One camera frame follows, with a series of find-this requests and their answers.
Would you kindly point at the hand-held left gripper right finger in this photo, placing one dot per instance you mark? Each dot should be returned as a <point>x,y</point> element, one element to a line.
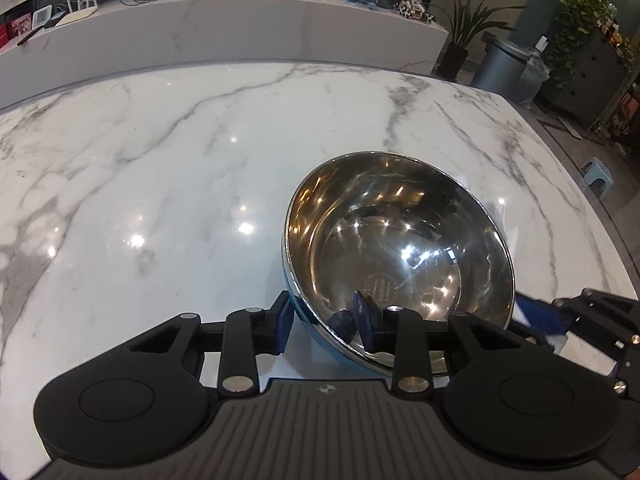
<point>365,322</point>

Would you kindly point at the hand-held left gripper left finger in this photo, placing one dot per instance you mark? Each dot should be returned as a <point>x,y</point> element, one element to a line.
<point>284,327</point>

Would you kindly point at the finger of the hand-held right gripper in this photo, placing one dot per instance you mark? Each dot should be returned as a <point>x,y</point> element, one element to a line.
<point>542,316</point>
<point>600,350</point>

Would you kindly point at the stainless steel bowl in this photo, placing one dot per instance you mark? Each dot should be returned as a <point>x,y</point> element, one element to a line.
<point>400,240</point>

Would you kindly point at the blue plastic stool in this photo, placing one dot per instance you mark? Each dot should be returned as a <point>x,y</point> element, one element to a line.
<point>597,172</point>

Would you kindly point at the grey drawer cabinet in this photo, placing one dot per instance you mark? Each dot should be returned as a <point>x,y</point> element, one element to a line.
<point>585,85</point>

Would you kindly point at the grey trash can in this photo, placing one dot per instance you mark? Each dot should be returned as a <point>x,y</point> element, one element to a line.
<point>505,67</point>

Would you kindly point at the long-leaf potted plant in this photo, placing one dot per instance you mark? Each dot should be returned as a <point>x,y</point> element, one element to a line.
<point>454,57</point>

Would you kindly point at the leafy green plant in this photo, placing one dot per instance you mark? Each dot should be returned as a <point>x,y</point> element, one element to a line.
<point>585,5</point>

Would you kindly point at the cow figurines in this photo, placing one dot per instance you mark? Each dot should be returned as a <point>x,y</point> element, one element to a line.
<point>412,8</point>

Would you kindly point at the white router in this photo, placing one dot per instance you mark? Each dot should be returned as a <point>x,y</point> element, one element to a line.
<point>77,14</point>

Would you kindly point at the small white display device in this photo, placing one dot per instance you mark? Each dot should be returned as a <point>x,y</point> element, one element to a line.
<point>42,17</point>

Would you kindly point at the pink photo box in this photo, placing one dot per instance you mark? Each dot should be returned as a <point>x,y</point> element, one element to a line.
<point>21,25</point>

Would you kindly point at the red box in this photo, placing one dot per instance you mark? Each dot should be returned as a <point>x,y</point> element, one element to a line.
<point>3,37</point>

